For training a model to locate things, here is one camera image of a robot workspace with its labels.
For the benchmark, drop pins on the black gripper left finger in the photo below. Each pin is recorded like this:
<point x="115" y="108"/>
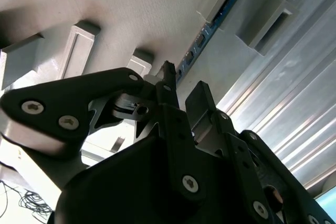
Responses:
<point x="65" y="95"/>

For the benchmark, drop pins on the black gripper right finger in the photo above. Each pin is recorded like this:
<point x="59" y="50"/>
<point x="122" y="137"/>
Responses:
<point x="202" y="103"/>

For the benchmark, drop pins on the blue RAM stick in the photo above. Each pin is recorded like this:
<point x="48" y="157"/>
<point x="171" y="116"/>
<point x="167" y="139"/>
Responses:
<point x="199" y="41"/>

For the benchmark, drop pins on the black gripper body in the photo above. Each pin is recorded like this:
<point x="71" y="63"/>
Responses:
<point x="126" y="187"/>

